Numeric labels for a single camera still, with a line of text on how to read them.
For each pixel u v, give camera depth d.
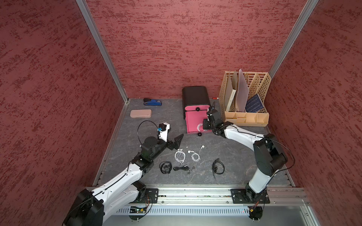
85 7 0.71
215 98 1.23
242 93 0.98
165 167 0.83
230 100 0.92
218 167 0.85
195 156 0.89
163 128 0.65
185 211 0.77
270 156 0.47
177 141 0.68
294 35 0.81
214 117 0.72
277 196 0.76
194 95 1.03
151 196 0.74
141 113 1.10
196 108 0.95
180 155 0.87
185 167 0.83
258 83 1.03
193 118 1.00
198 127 0.98
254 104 1.03
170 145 0.68
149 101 1.15
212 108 0.83
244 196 0.73
